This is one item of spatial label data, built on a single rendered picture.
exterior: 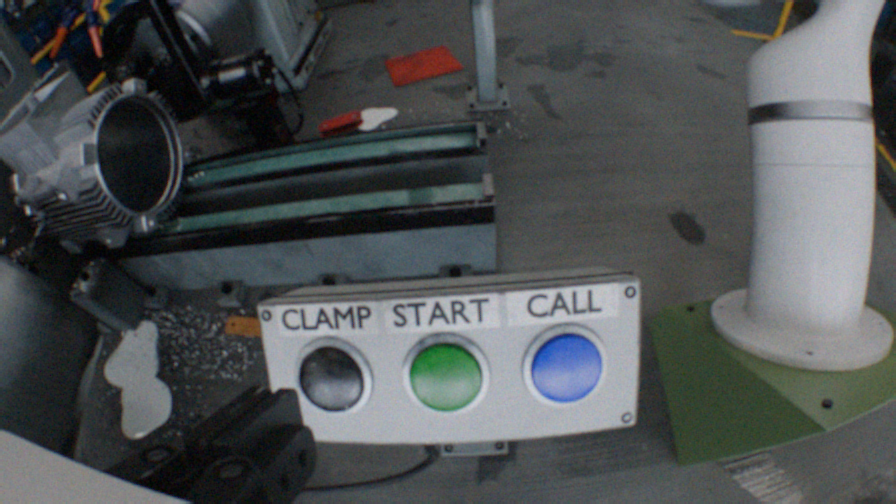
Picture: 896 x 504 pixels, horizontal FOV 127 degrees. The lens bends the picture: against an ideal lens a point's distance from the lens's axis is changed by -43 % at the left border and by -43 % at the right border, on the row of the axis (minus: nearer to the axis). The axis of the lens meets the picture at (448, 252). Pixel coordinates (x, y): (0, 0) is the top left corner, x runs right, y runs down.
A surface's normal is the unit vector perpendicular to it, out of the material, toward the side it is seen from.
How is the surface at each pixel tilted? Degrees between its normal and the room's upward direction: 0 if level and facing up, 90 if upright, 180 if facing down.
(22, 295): 73
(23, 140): 90
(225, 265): 90
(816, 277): 57
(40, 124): 90
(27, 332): 81
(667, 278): 0
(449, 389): 39
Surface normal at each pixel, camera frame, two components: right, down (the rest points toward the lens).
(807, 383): -0.10, -0.98
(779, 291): -0.95, 0.14
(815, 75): -0.69, 0.20
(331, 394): -0.06, 0.10
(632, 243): -0.11, -0.55
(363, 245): 0.02, 0.83
